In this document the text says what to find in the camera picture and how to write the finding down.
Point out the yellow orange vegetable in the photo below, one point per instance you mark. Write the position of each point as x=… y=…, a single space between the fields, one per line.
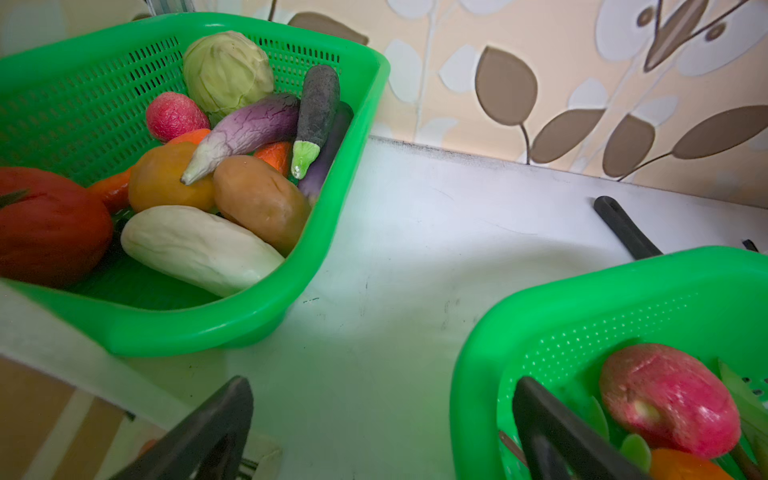
x=155 y=180

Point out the brown potato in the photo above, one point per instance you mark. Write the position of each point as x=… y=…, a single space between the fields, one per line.
x=253 y=194

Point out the orange fruit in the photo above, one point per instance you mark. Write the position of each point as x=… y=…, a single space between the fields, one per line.
x=668 y=464

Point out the left green vegetable basket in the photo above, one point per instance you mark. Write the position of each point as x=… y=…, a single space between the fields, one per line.
x=77 y=108

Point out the right green fruit basket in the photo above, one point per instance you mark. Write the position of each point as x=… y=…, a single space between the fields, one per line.
x=710 y=302

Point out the dark purple eggplant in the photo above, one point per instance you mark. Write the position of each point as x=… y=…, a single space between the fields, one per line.
x=311 y=185

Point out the white gourd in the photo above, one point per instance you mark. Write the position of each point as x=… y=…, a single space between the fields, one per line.
x=199 y=248

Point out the light purple eggplant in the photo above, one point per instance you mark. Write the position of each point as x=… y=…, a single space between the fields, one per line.
x=271 y=119

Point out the green cabbage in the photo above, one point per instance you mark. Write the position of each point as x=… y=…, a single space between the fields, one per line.
x=225 y=72

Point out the orange carrot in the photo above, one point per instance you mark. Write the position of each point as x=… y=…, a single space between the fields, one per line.
x=113 y=191

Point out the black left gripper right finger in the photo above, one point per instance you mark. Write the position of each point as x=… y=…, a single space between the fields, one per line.
x=557 y=443

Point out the red tomato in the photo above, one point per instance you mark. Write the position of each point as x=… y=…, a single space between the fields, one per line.
x=54 y=232

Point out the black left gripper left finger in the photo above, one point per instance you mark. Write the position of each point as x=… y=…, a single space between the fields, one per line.
x=207 y=444

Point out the dark green cucumber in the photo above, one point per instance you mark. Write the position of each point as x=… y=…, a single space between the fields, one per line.
x=318 y=106

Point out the pink radish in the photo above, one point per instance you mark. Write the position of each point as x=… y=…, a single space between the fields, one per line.
x=171 y=115

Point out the dark green pipe wrench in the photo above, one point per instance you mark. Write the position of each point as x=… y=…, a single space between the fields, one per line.
x=638 y=245

